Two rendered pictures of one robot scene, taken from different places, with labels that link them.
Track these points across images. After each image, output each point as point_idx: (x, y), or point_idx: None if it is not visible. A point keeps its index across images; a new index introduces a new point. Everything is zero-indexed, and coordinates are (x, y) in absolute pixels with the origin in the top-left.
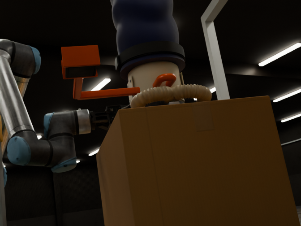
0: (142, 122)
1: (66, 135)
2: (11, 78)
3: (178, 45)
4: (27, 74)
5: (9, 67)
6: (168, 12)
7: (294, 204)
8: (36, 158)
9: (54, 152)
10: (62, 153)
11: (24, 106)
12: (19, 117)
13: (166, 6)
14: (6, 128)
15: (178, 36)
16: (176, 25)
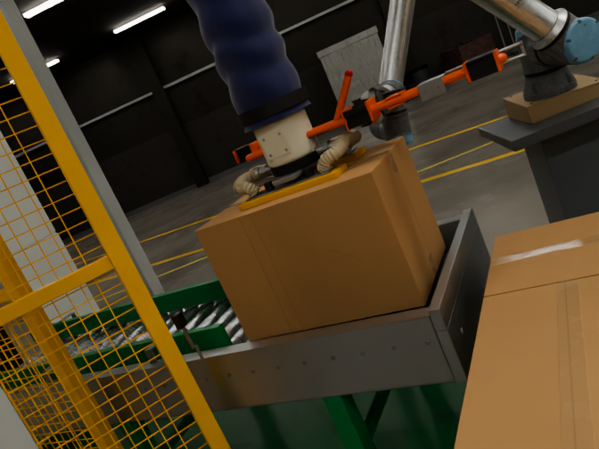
0: None
1: None
2: (388, 26)
3: (238, 118)
4: None
5: (394, 3)
6: (224, 78)
7: (233, 309)
8: (380, 138)
9: (380, 134)
10: (382, 135)
11: (384, 71)
12: None
13: (219, 75)
14: (496, 14)
15: (237, 101)
16: (231, 88)
